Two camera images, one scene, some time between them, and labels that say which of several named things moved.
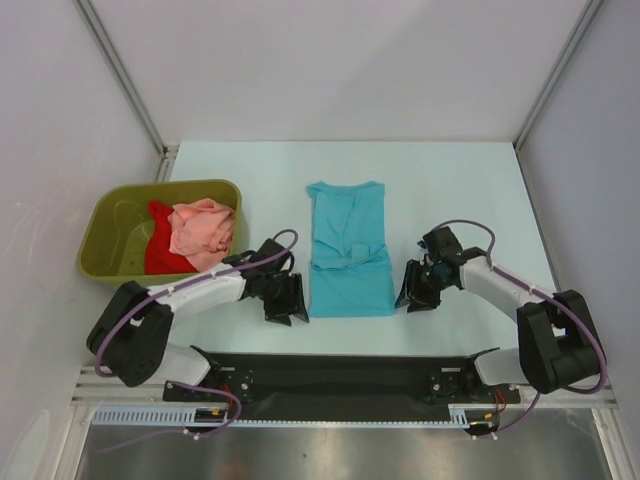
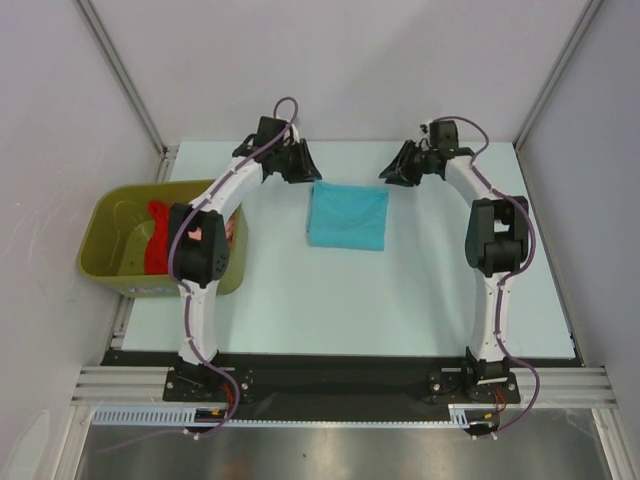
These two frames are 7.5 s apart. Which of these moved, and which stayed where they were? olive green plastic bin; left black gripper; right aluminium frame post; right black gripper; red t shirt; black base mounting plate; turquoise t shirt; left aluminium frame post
Moved: right black gripper; left black gripper; turquoise t shirt
Stayed: right aluminium frame post; olive green plastic bin; red t shirt; left aluminium frame post; black base mounting plate
